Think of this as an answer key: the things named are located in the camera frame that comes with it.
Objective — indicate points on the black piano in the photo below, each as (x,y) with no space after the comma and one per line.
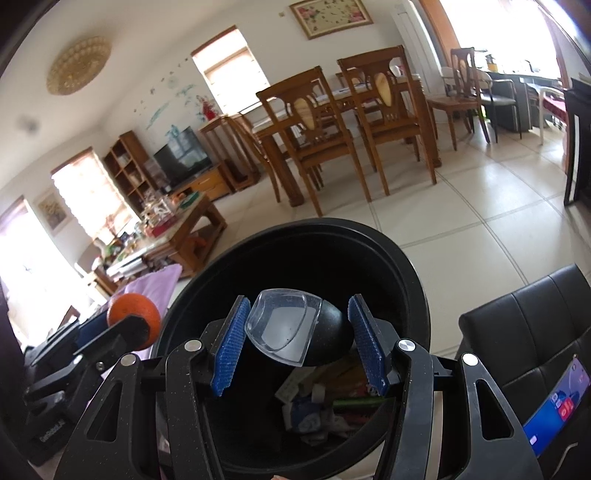
(579,143)

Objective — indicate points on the black egg-shaped object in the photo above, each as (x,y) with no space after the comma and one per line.
(332,338)

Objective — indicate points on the white standing air conditioner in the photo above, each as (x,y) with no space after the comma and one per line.
(419,46)

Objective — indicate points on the wooden dining chair left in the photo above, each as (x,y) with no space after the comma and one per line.
(311,127)

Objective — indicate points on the black leather seat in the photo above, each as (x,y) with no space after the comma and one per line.
(526,339)

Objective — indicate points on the wooden coffee table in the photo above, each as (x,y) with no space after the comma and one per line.
(188,241)

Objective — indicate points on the tall wooden plant stand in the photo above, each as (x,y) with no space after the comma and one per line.
(237,170)

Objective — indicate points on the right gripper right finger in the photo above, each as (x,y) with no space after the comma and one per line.
(482,437)

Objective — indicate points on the ceiling lamp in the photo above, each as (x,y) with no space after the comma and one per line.
(78,65)

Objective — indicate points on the wooden chair by doorway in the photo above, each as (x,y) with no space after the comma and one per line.
(465,97)

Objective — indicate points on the clear plastic tray packaging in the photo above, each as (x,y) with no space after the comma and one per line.
(281,322)

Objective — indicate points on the wooden bookshelf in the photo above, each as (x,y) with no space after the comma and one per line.
(125,162)

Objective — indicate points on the framed sunflower picture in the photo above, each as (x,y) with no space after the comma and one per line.
(53,211)

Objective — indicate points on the framed floral picture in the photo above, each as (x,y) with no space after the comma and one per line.
(323,17)

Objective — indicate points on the black trash bin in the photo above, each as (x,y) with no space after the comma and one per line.
(331,258)

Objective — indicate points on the flat screen television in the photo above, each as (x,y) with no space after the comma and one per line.
(182,156)

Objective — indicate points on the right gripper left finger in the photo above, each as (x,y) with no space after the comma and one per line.
(116,437)

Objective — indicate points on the wooden dining chair right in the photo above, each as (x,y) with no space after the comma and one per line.
(390,105)

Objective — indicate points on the orange fruit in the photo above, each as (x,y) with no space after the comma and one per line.
(137,306)

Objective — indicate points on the wooden tv cabinet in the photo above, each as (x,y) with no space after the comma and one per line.
(212,182)

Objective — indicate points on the purple tablecloth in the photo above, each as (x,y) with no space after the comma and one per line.
(157,287)

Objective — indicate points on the smartphone with lit screen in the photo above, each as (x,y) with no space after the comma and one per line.
(559,406)

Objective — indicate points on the wooden dining chair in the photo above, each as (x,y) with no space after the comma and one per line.
(390,105)
(311,127)

